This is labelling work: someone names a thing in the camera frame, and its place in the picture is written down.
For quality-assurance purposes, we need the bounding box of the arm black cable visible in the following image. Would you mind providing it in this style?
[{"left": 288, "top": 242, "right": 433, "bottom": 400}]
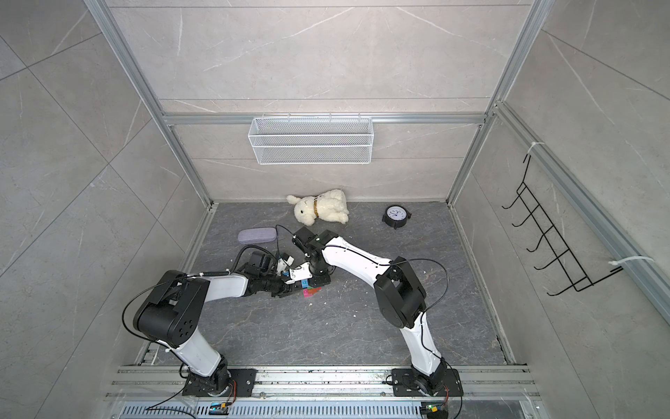
[
  {"left": 121, "top": 279, "right": 179, "bottom": 344},
  {"left": 402, "top": 257, "right": 450, "bottom": 315}
]

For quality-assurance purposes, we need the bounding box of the white vented cable tray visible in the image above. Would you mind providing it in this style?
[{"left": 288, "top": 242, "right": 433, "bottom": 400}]
[{"left": 113, "top": 400, "right": 423, "bottom": 418}]

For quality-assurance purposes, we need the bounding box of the white wire mesh basket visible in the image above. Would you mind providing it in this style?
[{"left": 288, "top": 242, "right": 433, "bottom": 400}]
[{"left": 248, "top": 116, "right": 374, "bottom": 165}]

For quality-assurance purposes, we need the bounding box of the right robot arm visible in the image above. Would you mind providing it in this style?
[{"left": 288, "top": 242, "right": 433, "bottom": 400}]
[{"left": 292, "top": 228, "right": 447, "bottom": 396}]

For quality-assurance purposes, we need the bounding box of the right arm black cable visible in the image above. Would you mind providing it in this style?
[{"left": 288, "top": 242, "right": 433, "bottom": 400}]
[{"left": 402, "top": 257, "right": 450, "bottom": 315}]

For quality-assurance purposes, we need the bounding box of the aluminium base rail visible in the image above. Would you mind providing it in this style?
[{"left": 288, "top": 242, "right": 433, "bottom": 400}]
[{"left": 103, "top": 366, "right": 540, "bottom": 402}]

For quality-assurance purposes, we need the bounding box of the white plush dog toy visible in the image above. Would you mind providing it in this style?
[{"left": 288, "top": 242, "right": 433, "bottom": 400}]
[{"left": 286, "top": 189, "right": 349, "bottom": 226}]

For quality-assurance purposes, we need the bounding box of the black round clock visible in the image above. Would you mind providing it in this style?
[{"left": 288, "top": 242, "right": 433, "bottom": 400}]
[{"left": 382, "top": 204, "right": 412, "bottom": 230}]

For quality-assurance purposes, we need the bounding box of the black wall hook rack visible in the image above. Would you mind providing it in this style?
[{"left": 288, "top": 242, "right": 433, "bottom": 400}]
[{"left": 501, "top": 155, "right": 624, "bottom": 297}]

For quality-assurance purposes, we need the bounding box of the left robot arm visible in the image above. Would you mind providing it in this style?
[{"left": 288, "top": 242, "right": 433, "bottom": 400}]
[{"left": 127, "top": 244, "right": 300, "bottom": 396}]

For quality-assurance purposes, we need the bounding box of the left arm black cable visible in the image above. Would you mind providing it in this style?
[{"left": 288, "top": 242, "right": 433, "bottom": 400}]
[{"left": 121, "top": 279, "right": 179, "bottom": 344}]

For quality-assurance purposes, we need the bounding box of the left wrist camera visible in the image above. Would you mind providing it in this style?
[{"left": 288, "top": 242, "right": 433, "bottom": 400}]
[{"left": 277, "top": 252, "right": 295, "bottom": 277}]

